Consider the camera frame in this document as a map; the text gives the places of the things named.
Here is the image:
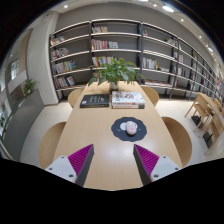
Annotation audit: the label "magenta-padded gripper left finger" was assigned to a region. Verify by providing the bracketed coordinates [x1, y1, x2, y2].
[44, 143, 95, 187]

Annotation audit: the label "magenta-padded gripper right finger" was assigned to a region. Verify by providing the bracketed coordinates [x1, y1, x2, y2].
[133, 143, 182, 186]

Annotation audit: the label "pale pink computer mouse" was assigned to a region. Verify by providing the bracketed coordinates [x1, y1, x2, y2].
[125, 120, 138, 136]

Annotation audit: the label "black cartoon-face mouse pad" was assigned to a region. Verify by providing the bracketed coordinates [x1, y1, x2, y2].
[110, 116, 148, 143]

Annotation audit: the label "round-backed wooden chair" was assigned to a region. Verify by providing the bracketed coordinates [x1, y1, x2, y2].
[38, 121, 67, 170]
[67, 87, 85, 109]
[161, 116, 193, 168]
[140, 85, 161, 108]

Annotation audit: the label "light wooden chair group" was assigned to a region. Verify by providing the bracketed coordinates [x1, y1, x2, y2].
[184, 92, 224, 155]

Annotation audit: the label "book with orange spine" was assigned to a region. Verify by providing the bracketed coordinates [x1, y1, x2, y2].
[111, 103, 146, 110]

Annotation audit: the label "black hardcover book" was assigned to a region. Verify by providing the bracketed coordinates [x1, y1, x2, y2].
[79, 93, 111, 109]

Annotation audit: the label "white illustrated book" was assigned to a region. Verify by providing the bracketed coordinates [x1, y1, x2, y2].
[111, 90, 146, 107]

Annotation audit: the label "small background potted plant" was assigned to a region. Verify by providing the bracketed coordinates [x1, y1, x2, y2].
[22, 78, 38, 97]

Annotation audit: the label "green potted plant, white pot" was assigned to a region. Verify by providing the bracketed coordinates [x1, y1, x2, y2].
[87, 57, 145, 91]

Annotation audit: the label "ceiling lights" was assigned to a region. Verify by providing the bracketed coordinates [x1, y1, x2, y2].
[63, 0, 214, 54]

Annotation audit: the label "grey wall shelf unit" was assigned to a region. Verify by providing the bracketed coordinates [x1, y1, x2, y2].
[49, 18, 224, 101]

